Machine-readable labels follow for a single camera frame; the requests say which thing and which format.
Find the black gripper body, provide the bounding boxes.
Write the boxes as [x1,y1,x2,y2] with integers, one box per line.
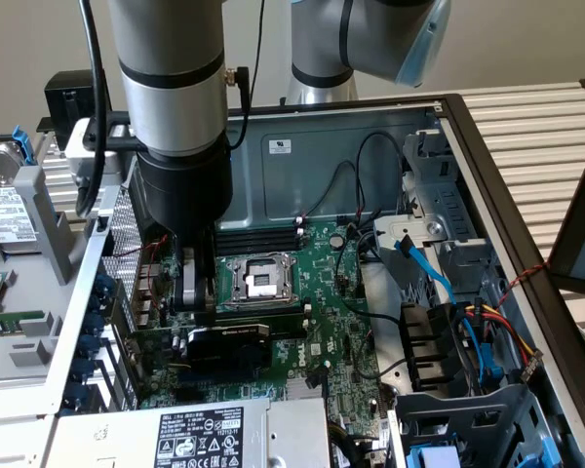
[136,136,234,250]

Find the black graphics card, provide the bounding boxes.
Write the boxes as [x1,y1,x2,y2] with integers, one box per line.
[123,321,274,394]

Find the silver CPU socket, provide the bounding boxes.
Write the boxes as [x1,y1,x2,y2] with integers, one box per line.
[223,251,298,311]

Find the black RAM slot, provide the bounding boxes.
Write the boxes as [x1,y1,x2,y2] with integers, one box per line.
[214,216,306,234]
[215,236,303,257]
[214,222,306,241]
[214,228,306,248]

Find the green Dell motherboard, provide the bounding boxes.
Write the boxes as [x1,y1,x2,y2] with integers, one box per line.
[136,221,396,468]

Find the open grey PC case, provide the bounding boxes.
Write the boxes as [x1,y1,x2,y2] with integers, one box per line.
[0,92,585,468]

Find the silver chipset heat sink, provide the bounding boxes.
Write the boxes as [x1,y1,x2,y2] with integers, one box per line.
[285,377,329,402]

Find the black cooler fan box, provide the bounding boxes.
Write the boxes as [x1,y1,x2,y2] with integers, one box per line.
[43,69,109,150]

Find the silver power supply unit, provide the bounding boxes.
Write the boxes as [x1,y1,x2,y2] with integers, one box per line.
[43,393,332,468]

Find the grey parts rack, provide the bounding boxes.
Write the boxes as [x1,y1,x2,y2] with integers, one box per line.
[0,131,103,386]

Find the green loose RAM stick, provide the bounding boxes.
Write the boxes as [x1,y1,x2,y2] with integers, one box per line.
[0,316,48,337]

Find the silver drive latch plate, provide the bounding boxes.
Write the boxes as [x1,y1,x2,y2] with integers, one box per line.
[372,214,445,254]

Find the silver metal disk bay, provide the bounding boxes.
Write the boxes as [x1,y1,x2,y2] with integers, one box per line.
[402,129,498,303]

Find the blue plastic disk caddy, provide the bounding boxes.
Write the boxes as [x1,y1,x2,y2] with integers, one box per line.
[407,433,469,468]

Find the grey plastic disk bay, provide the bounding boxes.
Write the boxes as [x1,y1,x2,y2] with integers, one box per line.
[392,382,585,468]

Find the thin red wire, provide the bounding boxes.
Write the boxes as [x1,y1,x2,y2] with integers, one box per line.
[111,235,170,306]

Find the thin black tool cable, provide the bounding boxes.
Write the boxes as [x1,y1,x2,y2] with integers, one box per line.
[223,0,268,151]

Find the silver wrist camera black mount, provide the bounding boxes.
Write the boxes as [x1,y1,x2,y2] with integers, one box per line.
[65,110,145,184]

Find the thick black camera cable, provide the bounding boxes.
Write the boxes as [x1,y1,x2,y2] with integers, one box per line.
[74,0,109,219]

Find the black wire with red end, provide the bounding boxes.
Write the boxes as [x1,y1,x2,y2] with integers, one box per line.
[301,160,358,220]

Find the long black looped wire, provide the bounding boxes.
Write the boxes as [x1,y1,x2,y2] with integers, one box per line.
[354,131,405,225]

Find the black wire across motherboard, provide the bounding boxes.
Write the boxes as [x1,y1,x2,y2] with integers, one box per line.
[333,228,406,326]

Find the hard disk with blue rail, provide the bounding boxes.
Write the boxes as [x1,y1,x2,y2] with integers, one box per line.
[0,125,43,254]

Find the yellow black PSU wire bundle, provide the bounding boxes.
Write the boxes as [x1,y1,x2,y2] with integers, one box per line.
[329,418,376,464]

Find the blue SATA wire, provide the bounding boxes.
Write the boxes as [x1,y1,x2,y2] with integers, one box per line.
[393,233,487,386]

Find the black plastic fan duct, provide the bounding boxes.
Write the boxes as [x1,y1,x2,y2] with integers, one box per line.
[399,301,469,394]

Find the red black twisted wire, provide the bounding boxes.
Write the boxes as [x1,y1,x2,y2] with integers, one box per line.
[496,262,550,308]

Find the yellow red power wire bundle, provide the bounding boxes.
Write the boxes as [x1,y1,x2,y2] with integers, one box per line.
[460,300,545,387]

